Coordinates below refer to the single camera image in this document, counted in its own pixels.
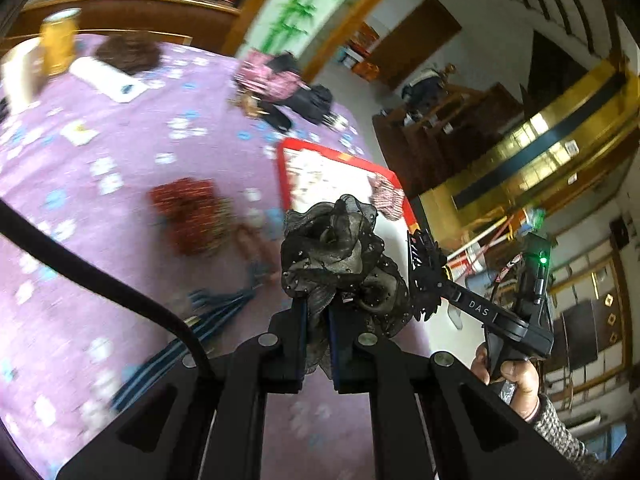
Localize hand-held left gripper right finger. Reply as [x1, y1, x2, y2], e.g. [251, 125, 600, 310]
[327, 307, 583, 480]

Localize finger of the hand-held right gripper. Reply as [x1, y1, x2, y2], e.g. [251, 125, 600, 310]
[439, 270, 502, 325]

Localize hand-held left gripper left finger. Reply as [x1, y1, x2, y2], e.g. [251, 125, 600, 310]
[57, 300, 308, 480]

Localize black claw hair clip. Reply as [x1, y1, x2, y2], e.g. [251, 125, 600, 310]
[406, 229, 449, 324]

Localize blue striped hair band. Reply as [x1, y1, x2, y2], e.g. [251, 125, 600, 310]
[112, 260, 272, 412]

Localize black mesh scrunchie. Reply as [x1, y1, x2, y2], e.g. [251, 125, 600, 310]
[279, 194, 416, 380]

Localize brown bead bracelet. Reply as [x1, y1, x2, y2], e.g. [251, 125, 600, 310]
[234, 220, 274, 282]

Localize red sequin scrunchie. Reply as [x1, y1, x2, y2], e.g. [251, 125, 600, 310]
[149, 178, 237, 257]

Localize red tray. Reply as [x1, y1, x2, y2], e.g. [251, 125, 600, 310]
[276, 139, 427, 261]

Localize person's right forearm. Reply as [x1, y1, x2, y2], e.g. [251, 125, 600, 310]
[530, 394, 603, 467]

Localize person's right hand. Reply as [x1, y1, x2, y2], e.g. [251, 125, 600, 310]
[471, 341, 544, 422]

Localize brooms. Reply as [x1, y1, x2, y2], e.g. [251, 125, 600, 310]
[446, 209, 527, 282]

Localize red white striped scrunchie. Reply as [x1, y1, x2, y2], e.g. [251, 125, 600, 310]
[369, 177, 405, 222]

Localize gold pillar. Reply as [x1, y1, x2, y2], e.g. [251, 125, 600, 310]
[419, 59, 640, 242]

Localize wooden staircase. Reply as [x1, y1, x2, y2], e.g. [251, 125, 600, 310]
[372, 62, 527, 197]

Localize dark jacket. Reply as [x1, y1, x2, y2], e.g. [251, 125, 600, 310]
[401, 67, 447, 107]

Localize black folded umbrella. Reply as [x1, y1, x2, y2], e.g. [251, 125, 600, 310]
[264, 52, 349, 132]

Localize small wooden figurine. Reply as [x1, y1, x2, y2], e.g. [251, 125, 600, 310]
[229, 91, 267, 119]

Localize purple floral tablecloth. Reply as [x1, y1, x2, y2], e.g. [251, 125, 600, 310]
[0, 32, 432, 480]

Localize brown wooden door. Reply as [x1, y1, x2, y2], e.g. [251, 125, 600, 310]
[369, 7, 462, 92]

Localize orange boxes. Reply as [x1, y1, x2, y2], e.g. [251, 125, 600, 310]
[344, 25, 382, 82]

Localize small white packet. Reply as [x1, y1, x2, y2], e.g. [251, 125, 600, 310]
[60, 121, 99, 147]

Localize white remote control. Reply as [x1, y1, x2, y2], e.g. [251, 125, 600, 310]
[70, 56, 150, 104]

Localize brown wig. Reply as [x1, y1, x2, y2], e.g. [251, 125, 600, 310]
[95, 31, 162, 74]

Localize wooden counter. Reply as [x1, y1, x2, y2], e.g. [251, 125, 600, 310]
[20, 0, 262, 57]

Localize yellow can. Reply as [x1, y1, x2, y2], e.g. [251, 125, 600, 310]
[40, 8, 82, 77]

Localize white paper cup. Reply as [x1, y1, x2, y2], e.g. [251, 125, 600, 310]
[0, 39, 44, 117]

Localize black cable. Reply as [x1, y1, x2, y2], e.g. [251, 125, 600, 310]
[0, 199, 217, 378]

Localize green bamboo wall decal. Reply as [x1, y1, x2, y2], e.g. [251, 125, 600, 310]
[262, 0, 352, 57]

